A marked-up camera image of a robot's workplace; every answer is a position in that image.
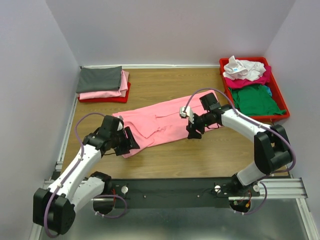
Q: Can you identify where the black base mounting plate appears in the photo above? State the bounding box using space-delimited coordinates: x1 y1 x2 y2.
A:
102 177 260 209

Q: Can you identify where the aluminium frame rail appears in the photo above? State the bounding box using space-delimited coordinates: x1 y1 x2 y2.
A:
29 64 320 240

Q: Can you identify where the white t shirt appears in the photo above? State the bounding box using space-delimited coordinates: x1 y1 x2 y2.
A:
222 55 266 81

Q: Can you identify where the green t shirt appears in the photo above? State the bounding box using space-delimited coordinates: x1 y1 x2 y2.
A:
229 84 287 117

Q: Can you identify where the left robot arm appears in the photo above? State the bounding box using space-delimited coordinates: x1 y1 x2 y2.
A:
32 115 139 238

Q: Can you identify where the light pink t shirt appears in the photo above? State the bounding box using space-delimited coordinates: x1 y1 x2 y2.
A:
112 93 227 159

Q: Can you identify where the folded grey t shirt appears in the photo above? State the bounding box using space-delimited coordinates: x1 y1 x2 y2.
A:
76 66 122 94

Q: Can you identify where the magenta t shirt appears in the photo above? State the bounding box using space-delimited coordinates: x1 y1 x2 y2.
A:
224 66 272 89

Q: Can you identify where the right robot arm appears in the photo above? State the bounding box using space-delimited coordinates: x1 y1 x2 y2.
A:
179 93 296 194

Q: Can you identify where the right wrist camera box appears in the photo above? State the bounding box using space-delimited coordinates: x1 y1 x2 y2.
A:
179 106 195 124

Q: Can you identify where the red plastic bin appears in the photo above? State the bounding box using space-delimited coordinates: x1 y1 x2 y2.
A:
219 58 290 122

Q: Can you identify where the folded red t shirt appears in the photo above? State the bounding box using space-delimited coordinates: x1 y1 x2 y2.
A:
77 82 131 103

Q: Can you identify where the blue t shirt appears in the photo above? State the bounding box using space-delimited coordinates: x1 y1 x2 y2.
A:
263 85 273 97

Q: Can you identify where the folded pink t shirt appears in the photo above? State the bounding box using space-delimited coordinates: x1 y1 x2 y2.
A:
78 70 129 100

